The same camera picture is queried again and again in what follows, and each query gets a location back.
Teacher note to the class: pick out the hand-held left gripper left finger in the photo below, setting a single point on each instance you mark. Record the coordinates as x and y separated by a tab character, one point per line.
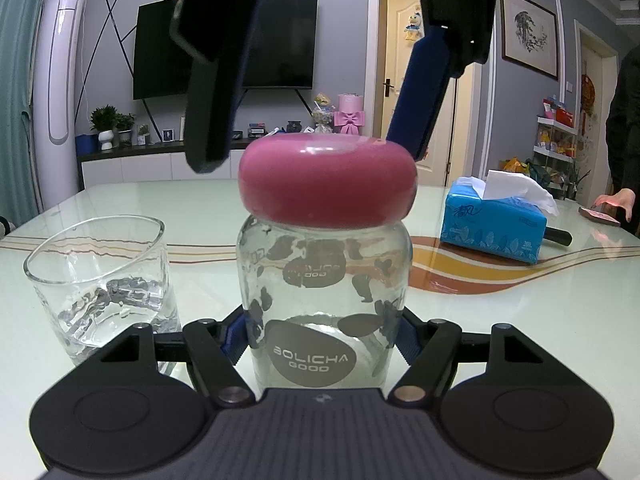
205	355

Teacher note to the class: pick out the white shelf rack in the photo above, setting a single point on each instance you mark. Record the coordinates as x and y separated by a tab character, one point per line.
555	140

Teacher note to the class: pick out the white tower air conditioner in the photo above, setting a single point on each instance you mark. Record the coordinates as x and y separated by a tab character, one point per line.
57	85

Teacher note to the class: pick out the pink bottle cap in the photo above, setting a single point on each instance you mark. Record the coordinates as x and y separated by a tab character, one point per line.
325	185

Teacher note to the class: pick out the potted plant in white pot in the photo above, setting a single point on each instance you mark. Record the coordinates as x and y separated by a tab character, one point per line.
575	185

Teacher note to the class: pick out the green curtain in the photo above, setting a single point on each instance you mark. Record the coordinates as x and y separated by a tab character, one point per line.
17	85

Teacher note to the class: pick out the flower bouquet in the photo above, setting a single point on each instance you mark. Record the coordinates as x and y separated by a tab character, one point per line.
323	115

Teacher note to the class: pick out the smartphone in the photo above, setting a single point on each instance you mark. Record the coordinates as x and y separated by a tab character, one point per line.
597	216

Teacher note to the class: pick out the small potted plant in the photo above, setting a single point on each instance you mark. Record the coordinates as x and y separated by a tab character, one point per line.
126	127

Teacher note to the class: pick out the blue tissue pack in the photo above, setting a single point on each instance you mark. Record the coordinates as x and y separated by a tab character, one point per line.
490	225

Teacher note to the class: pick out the tiny potted plant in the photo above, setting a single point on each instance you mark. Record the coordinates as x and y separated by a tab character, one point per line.
143	136

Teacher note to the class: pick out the blue container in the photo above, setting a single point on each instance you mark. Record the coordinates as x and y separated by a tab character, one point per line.
86	145

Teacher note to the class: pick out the red hanging ornament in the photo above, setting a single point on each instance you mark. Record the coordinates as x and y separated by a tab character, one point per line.
586	102

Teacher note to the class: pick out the black wall television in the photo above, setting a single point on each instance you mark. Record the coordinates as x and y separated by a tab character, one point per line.
285	40

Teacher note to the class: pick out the yellow bag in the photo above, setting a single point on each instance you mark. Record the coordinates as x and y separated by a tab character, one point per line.
515	166

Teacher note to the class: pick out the small photo frame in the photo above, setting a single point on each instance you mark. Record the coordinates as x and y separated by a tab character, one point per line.
168	135

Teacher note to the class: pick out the white television cabinet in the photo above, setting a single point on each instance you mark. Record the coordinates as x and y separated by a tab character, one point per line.
135	167

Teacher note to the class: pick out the duck plush toy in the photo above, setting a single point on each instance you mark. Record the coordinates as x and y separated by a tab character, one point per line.
412	25

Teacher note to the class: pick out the clear glass bottle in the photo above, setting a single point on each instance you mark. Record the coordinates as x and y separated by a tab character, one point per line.
325	300

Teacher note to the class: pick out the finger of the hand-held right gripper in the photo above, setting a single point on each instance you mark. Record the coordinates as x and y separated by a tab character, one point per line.
420	90
210	110

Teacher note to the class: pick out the white door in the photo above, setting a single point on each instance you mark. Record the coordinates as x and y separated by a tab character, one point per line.
397	60

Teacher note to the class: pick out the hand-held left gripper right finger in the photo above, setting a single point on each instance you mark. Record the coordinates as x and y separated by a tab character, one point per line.
411	342

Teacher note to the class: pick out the framed ink painting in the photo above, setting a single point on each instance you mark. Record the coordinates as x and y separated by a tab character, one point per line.
530	30

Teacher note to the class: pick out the clear glass cup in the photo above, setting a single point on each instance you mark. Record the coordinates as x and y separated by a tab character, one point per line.
100	280

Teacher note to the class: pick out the stack of books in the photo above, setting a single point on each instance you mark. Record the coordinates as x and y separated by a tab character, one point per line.
256	129

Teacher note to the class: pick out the dark vase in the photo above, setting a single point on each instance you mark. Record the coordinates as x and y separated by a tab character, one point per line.
293	127

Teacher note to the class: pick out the pink bow gift box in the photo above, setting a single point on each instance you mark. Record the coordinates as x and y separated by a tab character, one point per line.
350	117

